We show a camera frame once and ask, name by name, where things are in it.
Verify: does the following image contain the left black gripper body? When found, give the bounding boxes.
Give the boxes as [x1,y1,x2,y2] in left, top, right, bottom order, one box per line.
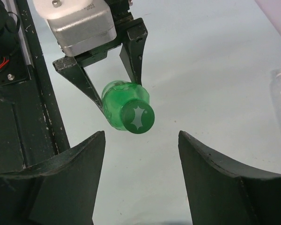
[75,0,144,62]

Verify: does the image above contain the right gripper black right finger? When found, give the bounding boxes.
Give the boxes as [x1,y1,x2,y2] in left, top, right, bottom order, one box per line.
[178,131,281,225]

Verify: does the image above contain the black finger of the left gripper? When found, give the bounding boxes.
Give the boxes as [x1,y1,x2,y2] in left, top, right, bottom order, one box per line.
[52,57,103,112]
[120,23,147,85]

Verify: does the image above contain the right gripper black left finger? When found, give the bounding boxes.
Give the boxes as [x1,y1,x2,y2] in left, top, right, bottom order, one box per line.
[0,131,105,225]

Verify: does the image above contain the green plastic bottle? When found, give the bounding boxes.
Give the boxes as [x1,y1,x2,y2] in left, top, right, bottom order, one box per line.
[102,80,155,134]

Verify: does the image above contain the green bottle cap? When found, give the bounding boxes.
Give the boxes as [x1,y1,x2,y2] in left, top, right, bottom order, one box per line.
[120,99,155,134]

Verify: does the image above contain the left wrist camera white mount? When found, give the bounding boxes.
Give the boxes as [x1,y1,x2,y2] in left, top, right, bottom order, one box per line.
[33,0,117,57]

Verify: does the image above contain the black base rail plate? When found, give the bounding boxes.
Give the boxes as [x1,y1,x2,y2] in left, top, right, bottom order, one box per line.
[0,0,70,173]

